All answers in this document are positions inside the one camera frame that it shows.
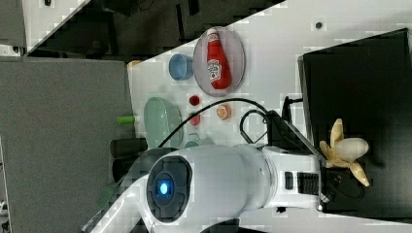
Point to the green cup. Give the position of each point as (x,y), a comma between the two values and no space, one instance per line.
(194,140)

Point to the green marker pen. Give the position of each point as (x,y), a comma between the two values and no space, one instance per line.
(128,119)

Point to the orange slice toy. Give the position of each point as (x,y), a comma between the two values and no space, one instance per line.
(224,112)

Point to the grey round plate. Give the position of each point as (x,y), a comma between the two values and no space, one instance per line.
(235,57)

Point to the black toaster oven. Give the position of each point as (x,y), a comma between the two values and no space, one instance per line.
(367,83)

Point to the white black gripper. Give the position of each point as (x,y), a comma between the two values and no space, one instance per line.
(295,170)

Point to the peeled toy banana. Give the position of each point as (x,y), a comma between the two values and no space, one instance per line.
(343,152)

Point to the red ketchup bottle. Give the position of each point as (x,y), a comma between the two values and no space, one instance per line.
(217,65)

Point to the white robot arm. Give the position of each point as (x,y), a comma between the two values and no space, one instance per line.
(206,189)

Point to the blue bowl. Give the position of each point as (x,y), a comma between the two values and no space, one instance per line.
(180,67)

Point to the small red toy fruit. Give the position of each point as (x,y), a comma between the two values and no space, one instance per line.
(194,100)

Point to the green perforated colander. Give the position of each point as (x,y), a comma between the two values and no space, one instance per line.
(161,117)

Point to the black cylinder objects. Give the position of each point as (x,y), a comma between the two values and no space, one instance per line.
(125,152)

